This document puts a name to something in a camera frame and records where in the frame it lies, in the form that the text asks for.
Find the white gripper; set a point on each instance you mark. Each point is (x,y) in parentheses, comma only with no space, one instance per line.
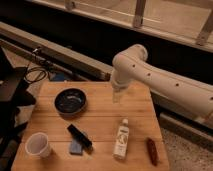
(119,84)

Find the dark ceramic bowl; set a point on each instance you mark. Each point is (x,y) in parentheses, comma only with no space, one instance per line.
(70,101)

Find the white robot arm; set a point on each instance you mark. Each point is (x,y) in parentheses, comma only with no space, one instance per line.
(130,64)

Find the blue object behind table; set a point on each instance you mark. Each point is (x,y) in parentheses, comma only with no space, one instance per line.
(58,78)

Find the white lotion bottle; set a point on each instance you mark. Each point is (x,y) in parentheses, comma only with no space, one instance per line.
(121,143)

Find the black rectangular bar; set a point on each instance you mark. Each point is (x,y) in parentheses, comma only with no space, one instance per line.
(76,133)

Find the red pocket knife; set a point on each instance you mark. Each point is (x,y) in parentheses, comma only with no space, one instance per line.
(151,147)

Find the blue sponge block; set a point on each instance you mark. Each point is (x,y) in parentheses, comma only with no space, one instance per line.
(76,146)

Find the white plastic cup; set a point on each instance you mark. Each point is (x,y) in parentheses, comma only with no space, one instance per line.
(38,145)

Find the black stand equipment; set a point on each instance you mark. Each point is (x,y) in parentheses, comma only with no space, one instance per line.
(13,93)

